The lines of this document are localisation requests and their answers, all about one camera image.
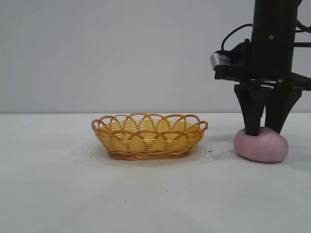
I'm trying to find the pink peach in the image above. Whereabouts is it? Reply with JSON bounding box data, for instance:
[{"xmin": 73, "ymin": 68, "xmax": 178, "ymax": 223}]
[{"xmin": 233, "ymin": 127, "xmax": 290, "ymax": 164}]

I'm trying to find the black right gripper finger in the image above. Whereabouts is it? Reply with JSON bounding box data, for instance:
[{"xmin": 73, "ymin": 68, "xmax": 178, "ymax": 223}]
[
  {"xmin": 265, "ymin": 87, "xmax": 303, "ymax": 134},
  {"xmin": 234, "ymin": 83, "xmax": 267, "ymax": 136}
]

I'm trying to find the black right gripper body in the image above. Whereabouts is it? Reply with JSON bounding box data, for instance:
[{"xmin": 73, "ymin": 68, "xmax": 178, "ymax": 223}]
[{"xmin": 213, "ymin": 0, "xmax": 311, "ymax": 91}]

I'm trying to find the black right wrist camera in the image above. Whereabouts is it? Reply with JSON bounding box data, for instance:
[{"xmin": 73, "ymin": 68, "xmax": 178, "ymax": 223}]
[{"xmin": 210, "ymin": 39, "xmax": 252, "ymax": 72}]

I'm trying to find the yellow woven plastic basket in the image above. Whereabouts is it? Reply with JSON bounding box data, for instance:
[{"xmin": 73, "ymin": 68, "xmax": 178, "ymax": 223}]
[{"xmin": 91, "ymin": 112, "xmax": 209, "ymax": 161}]

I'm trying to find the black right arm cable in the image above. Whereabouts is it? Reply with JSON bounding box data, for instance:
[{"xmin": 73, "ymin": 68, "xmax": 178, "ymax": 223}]
[{"xmin": 220, "ymin": 23, "xmax": 254, "ymax": 52}]

